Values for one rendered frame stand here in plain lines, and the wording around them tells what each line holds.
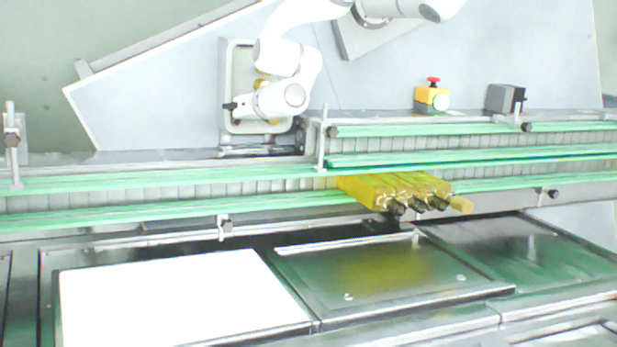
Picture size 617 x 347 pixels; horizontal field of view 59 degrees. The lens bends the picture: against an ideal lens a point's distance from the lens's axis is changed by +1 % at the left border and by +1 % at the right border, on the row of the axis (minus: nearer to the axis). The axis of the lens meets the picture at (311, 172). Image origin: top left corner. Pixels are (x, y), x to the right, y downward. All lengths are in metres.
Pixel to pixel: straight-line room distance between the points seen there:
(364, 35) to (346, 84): 0.14
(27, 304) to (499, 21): 1.46
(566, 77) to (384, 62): 0.73
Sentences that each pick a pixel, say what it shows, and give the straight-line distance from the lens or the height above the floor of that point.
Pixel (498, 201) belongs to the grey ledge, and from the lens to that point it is 1.81.
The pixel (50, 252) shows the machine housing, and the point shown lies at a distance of 1.39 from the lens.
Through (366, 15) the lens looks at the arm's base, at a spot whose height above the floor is 0.79.
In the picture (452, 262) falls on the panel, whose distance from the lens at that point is 1.34.
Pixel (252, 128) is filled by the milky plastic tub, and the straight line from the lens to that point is 1.35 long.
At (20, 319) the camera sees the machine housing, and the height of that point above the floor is 1.10.
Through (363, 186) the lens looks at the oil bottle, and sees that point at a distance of 1.31.
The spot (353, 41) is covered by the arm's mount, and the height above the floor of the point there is 0.79.
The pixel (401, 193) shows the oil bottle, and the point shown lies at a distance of 1.29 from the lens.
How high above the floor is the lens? 2.08
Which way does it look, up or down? 59 degrees down
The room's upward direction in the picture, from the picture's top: 124 degrees clockwise
